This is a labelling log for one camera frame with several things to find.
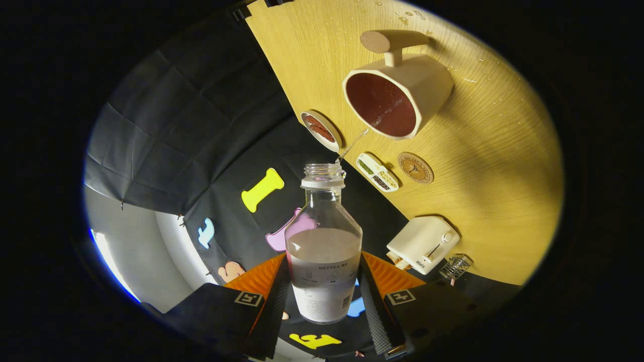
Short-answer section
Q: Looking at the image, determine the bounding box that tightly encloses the round cork coaster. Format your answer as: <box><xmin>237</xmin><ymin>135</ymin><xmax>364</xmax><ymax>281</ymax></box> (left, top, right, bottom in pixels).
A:
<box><xmin>397</xmin><ymin>152</ymin><xmax>435</xmax><ymax>185</ymax></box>

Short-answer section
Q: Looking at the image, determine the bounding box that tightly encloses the white toaster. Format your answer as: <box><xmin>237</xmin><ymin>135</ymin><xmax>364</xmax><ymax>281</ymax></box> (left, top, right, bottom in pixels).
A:
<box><xmin>386</xmin><ymin>216</ymin><xmax>461</xmax><ymax>276</ymax></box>

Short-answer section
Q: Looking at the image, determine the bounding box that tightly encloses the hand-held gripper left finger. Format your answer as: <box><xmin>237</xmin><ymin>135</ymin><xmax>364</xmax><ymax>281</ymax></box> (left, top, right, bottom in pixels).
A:
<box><xmin>143</xmin><ymin>253</ymin><xmax>291</xmax><ymax>360</ymax></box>

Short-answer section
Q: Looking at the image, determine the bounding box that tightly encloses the white divided grain dish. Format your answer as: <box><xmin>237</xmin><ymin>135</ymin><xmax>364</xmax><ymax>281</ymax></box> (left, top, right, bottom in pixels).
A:
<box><xmin>356</xmin><ymin>153</ymin><xmax>400</xmax><ymax>193</ymax></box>

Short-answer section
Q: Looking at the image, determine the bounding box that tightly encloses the white round plate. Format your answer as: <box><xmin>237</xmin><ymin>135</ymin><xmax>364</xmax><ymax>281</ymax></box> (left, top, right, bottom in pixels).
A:
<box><xmin>300</xmin><ymin>110</ymin><xmax>344</xmax><ymax>153</ymax></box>

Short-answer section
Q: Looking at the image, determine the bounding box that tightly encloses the metal mesh holder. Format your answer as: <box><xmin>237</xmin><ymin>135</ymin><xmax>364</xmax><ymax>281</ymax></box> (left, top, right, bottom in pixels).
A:
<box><xmin>439</xmin><ymin>254</ymin><xmax>473</xmax><ymax>282</ymax></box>

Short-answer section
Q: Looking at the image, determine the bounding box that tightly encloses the clear juice bottle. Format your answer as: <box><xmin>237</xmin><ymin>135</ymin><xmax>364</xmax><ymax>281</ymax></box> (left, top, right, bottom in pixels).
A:
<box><xmin>284</xmin><ymin>162</ymin><xmax>363</xmax><ymax>324</ymax></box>

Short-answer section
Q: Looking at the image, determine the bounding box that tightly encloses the black backdrop cloth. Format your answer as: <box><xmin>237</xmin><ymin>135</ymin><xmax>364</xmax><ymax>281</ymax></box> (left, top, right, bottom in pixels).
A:
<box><xmin>83</xmin><ymin>0</ymin><xmax>524</xmax><ymax>362</ymax></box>

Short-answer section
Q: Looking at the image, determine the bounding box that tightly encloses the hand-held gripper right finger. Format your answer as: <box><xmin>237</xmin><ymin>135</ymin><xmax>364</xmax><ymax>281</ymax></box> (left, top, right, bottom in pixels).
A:
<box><xmin>356</xmin><ymin>251</ymin><xmax>484</xmax><ymax>360</ymax></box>

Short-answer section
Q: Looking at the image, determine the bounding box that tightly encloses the cream cup with wooden handle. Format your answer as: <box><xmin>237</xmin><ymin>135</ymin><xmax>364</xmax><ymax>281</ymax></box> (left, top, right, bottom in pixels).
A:
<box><xmin>342</xmin><ymin>29</ymin><xmax>455</xmax><ymax>140</ymax></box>

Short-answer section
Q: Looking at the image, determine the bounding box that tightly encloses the wooden table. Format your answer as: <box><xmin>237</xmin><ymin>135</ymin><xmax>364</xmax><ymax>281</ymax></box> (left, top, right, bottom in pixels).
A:
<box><xmin>245</xmin><ymin>0</ymin><xmax>565</xmax><ymax>287</ymax></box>

